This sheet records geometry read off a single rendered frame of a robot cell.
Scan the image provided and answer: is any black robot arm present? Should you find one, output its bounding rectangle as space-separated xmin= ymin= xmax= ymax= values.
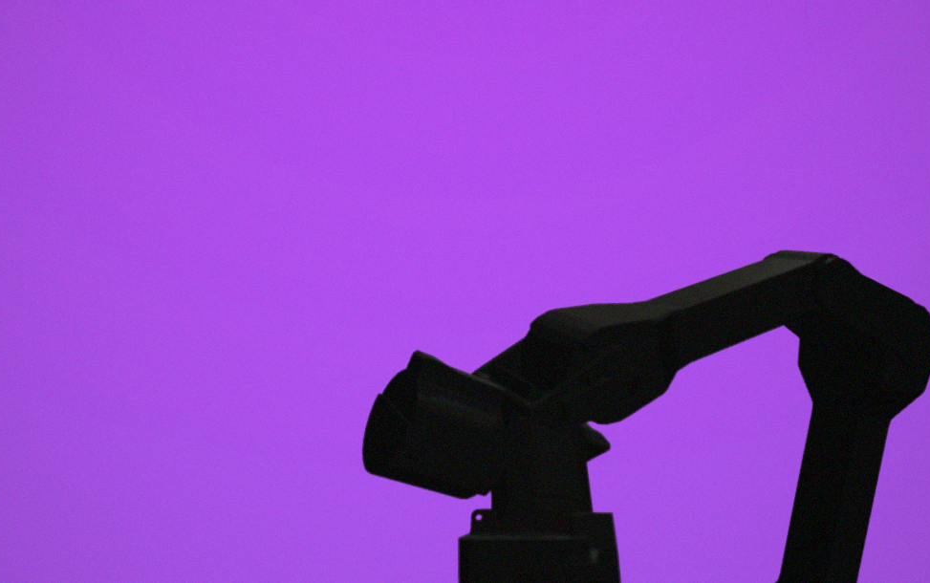
xmin=362 ymin=250 xmax=930 ymax=583

